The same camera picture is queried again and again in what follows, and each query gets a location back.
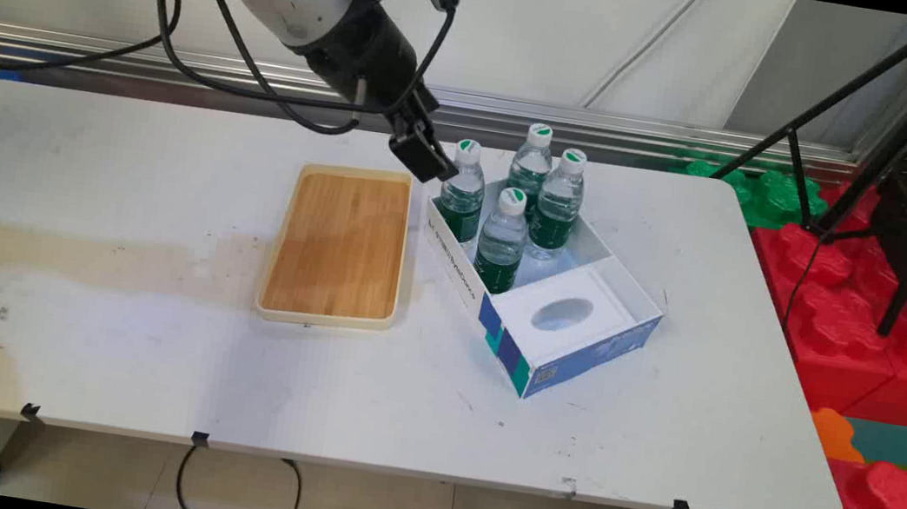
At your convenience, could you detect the green foam block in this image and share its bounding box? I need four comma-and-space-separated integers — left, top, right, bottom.
662, 147, 835, 240

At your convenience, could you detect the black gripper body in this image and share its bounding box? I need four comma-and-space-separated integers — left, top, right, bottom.
288, 0, 454, 125

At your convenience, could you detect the thin black camera cable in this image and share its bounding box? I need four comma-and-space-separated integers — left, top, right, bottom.
349, 0, 459, 128

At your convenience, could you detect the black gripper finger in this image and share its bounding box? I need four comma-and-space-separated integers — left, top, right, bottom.
382, 106, 454, 187
404, 102, 468, 184

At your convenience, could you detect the black cable under table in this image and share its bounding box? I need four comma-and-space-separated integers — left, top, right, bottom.
172, 442, 308, 509

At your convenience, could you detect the wooden tray with cream rim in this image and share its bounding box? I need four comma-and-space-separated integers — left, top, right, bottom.
252, 155, 417, 338

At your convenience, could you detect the orange foam piece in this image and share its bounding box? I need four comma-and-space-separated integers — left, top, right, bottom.
804, 405, 872, 466

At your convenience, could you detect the white and blue cardboard box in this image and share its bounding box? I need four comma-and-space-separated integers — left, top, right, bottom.
402, 166, 680, 417

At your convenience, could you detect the large red foam block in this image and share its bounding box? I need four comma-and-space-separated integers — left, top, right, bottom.
728, 170, 907, 427

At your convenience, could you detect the green label water bottle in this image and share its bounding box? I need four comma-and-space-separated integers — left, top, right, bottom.
502, 120, 559, 222
470, 183, 534, 298
525, 144, 591, 265
433, 136, 493, 248

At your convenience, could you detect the aluminium wall rail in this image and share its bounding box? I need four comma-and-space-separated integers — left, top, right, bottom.
0, 22, 866, 184

